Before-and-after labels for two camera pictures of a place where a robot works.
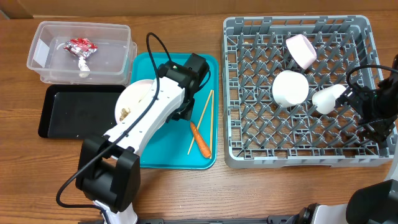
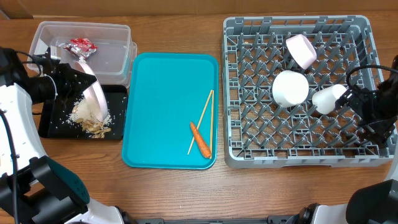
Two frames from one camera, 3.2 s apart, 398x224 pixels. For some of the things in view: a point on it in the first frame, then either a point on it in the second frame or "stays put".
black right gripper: [357, 104] stays put
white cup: [324, 100] stays put
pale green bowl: [290, 89] stays put
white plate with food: [130, 96] -> [92, 104]
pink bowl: [301, 50] stays put
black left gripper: [184, 114] -> [69, 77]
